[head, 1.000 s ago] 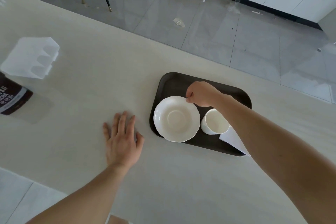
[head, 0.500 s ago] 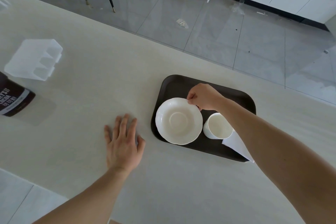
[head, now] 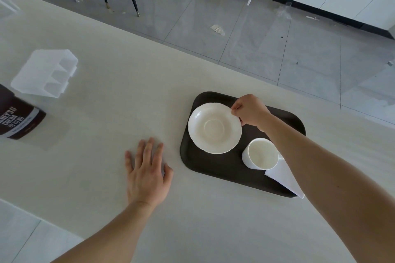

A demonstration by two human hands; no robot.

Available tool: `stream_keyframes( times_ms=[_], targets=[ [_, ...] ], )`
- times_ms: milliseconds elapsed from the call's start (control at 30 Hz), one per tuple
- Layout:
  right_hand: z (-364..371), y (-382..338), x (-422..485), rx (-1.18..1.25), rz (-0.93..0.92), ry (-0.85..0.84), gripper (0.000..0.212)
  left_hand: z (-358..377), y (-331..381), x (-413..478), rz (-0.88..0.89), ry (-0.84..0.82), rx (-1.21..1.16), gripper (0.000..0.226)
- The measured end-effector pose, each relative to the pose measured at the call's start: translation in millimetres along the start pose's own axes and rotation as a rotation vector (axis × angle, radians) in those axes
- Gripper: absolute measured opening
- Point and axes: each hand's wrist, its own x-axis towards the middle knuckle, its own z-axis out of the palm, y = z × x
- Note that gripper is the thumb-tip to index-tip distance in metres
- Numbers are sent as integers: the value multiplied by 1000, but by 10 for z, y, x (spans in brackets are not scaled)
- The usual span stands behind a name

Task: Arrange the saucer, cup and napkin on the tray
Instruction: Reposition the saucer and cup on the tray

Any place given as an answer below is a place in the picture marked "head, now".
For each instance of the person's left little finger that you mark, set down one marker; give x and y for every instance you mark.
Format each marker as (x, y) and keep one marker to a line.
(129, 162)

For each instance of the person's right fingers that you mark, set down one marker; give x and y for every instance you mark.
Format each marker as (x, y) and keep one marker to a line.
(239, 110)

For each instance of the person's left forearm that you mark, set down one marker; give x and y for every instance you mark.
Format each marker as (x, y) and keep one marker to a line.
(108, 235)

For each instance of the brown cocoa powder pouch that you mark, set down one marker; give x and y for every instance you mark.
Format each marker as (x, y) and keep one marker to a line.
(18, 115)

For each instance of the dark brown serving tray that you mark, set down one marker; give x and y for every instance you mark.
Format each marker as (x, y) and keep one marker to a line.
(209, 167)

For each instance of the torn paper scrap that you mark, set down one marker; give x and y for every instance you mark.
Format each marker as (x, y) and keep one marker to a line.
(218, 29)

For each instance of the person's left middle finger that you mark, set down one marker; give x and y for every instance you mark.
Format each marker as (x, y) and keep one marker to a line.
(149, 151)

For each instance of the white scalloped saucer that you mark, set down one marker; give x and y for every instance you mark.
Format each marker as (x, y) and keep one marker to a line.
(213, 128)

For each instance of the translucent plastic organizer box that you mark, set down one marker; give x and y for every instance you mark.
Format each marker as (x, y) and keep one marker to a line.
(43, 73)

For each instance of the person's right forearm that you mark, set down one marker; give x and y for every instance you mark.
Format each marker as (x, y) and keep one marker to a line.
(327, 188)

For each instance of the person's right hand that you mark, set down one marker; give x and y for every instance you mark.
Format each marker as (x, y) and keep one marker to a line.
(254, 111)

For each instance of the crumpled clear plastic film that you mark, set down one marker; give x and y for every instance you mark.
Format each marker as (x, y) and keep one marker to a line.
(283, 11)

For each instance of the person's left hand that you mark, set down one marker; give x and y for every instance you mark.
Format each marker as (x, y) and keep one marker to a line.
(146, 182)

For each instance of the person's left thumb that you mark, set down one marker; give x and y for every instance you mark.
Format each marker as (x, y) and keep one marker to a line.
(168, 174)

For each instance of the white folded napkin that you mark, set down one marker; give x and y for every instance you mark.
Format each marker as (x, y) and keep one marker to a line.
(285, 178)

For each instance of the white ceramic cup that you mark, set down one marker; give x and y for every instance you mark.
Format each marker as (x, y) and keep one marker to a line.
(260, 155)

